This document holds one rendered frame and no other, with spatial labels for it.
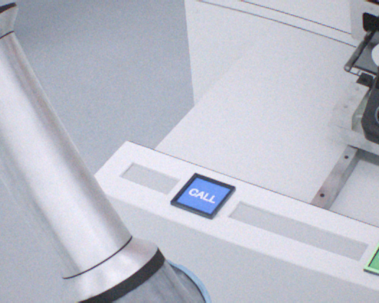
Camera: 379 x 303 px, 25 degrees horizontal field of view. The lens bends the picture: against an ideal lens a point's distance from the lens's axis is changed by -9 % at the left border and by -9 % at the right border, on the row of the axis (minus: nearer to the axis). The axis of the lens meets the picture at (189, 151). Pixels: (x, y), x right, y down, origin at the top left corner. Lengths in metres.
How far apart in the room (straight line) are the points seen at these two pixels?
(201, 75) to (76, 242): 1.03
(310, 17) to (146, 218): 0.64
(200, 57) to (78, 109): 1.09
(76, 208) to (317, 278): 0.31
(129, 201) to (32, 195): 0.28
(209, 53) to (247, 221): 0.76
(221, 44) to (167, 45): 1.31
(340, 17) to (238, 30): 0.24
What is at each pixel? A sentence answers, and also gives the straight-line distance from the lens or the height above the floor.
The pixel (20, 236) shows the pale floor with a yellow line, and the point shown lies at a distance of 2.46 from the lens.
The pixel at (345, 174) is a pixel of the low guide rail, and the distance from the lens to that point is 1.29.
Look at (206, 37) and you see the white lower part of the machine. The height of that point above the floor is 0.73.
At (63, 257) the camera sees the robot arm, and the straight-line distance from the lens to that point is 0.84.
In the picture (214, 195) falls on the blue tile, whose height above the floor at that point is 0.96.
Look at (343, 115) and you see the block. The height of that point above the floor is 0.90.
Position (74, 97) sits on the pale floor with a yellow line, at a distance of 2.89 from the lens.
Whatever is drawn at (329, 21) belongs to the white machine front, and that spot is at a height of 0.86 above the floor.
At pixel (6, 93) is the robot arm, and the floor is 1.24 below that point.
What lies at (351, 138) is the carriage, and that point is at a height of 0.87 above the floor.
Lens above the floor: 1.71
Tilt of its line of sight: 41 degrees down
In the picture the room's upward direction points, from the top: 6 degrees counter-clockwise
